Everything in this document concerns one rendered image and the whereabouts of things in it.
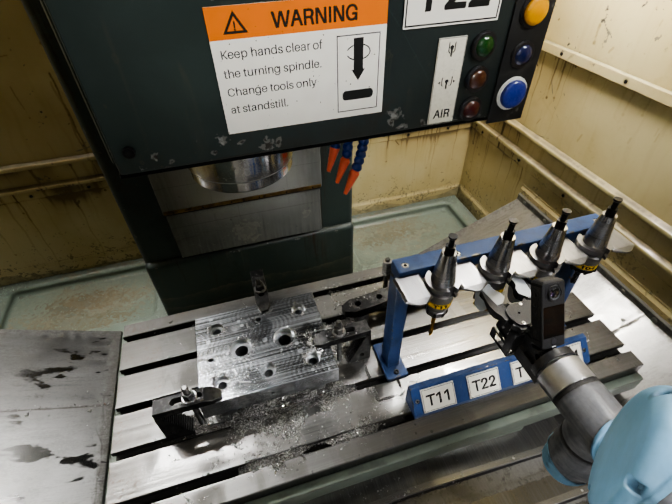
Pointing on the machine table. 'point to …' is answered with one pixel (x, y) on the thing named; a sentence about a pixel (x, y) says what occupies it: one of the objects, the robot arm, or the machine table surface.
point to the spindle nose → (243, 173)
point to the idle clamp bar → (357, 309)
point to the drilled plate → (239, 393)
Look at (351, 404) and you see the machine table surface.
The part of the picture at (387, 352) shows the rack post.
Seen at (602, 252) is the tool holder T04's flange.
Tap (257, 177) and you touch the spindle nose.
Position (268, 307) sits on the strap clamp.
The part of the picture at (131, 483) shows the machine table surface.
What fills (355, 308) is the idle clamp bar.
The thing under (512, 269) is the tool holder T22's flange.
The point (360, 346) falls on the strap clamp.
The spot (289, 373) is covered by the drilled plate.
